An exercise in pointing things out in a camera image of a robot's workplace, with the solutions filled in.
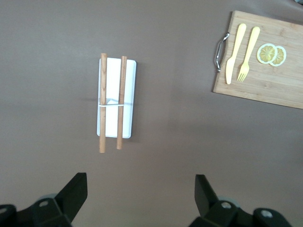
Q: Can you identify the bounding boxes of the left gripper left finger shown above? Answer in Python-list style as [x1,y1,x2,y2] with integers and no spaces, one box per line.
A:
[30,172,88,227]

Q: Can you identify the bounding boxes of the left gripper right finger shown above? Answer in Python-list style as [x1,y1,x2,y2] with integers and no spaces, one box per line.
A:
[189,174,240,227]

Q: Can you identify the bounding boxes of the wooden rack rod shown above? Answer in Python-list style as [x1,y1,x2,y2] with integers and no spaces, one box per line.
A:
[98,53,107,154]
[116,56,128,150]

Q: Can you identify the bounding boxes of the white rack tray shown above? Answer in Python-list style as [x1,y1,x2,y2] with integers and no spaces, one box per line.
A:
[96,58,137,139]

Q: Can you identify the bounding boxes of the bamboo cutting board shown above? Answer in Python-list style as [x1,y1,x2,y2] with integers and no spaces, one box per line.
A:
[212,10,303,110]

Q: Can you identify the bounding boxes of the yellow plastic knife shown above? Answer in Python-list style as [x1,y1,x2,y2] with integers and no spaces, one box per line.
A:
[225,23,247,85]

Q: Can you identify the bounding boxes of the lemon slice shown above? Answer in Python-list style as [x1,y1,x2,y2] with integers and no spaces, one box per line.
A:
[257,43,278,64]
[269,45,287,67]

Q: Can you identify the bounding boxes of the yellow plastic fork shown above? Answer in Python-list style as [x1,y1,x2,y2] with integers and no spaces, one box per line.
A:
[237,26,261,83]

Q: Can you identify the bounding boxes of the metal cutting board handle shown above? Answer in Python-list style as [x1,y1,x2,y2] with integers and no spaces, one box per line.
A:
[214,33,230,73]

